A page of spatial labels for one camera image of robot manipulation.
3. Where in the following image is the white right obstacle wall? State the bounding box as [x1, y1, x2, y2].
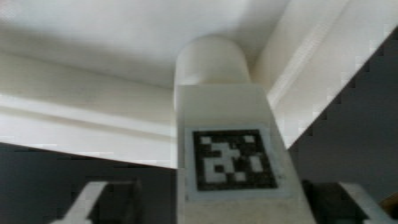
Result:
[253, 0, 398, 145]

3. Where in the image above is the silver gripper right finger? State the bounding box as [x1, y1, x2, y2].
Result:
[303, 180, 395, 224]

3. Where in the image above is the white square tabletop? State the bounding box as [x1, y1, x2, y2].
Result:
[0, 0, 294, 168]

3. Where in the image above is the white table leg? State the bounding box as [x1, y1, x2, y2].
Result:
[175, 36, 317, 224]

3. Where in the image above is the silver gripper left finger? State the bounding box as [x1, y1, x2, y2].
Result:
[50, 180, 143, 224]

